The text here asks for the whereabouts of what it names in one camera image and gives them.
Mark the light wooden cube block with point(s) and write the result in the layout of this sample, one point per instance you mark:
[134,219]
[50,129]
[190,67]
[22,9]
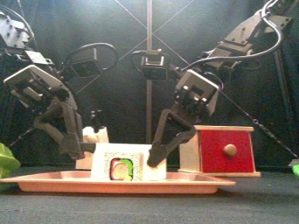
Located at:
[99,137]

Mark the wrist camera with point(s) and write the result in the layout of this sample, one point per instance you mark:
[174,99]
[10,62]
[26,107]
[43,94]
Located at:
[86,65]
[154,68]

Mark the green toy lettuce leaf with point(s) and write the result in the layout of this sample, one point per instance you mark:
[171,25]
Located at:
[7,163]

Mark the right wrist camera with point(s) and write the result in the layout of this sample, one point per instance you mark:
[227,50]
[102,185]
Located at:
[154,68]

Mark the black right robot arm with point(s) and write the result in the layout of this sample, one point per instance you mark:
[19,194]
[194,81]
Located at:
[244,32]

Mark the pink plastic tray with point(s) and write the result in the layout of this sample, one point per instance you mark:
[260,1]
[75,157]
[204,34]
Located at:
[58,183]

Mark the dark frame corner post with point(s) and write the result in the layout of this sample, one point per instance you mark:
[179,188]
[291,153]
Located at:
[281,87]

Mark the green toy pickle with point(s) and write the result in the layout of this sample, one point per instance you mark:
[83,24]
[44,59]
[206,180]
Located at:
[297,172]

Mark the toy sushi roll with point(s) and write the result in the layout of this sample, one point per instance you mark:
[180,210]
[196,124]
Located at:
[122,172]

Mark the red drawer wooden knob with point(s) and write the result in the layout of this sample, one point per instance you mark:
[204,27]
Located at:
[218,140]

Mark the metal frame pole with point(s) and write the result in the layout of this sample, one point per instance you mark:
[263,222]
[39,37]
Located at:
[148,102]

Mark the small black upright part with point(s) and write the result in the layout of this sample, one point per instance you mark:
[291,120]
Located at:
[96,122]

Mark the wooden coin box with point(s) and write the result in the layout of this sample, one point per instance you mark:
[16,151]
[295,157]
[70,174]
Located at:
[188,163]

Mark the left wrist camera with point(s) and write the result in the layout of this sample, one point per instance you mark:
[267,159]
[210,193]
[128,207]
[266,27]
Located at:
[86,65]

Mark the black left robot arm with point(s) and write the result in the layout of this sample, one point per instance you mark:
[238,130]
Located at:
[14,32]

